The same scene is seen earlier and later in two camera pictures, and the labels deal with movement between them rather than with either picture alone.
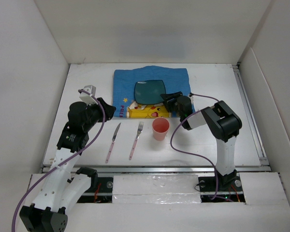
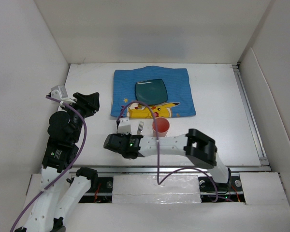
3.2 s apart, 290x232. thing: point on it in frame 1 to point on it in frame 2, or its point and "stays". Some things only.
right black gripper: x=169 y=95 to x=121 y=135
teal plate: x=149 y=92 stays
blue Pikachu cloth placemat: x=176 y=79 stays
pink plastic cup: x=160 y=126 stays
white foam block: x=155 y=189 stays
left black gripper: x=108 y=109 to x=90 y=102
